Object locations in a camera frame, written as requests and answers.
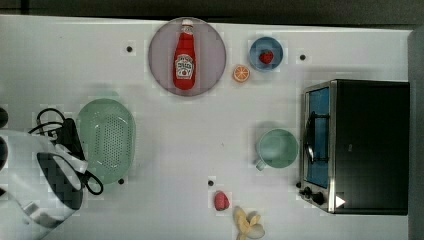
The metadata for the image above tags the light green mug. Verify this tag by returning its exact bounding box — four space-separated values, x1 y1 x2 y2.
256 129 299 171

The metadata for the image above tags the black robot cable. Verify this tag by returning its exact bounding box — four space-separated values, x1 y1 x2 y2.
27 107 104 196

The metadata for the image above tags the red ketchup bottle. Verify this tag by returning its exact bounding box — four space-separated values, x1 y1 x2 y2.
173 19 196 90

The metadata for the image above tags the orange slice toy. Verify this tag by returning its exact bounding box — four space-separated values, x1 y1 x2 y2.
233 65 250 83

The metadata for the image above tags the green oval strainer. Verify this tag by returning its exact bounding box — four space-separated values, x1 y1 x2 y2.
76 91 136 184

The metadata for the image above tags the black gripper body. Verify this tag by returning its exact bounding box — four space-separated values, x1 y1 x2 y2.
55 118 85 160

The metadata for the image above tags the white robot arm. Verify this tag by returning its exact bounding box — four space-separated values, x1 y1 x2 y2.
1 129 88 240

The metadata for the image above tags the peeled toy banana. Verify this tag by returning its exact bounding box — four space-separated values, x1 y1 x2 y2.
233 207 265 240

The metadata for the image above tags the pink toy fruit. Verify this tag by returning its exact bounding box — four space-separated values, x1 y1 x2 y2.
214 191 230 211

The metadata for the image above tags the blue bowl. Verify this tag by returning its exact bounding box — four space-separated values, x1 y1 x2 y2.
249 37 284 72

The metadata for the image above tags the red toy strawberry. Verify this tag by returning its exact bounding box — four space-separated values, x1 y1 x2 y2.
259 50 274 64

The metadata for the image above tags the black toaster oven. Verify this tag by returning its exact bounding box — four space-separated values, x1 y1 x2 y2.
297 79 410 215

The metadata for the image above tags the grey round plate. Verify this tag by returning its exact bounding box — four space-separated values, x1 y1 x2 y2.
148 18 226 97

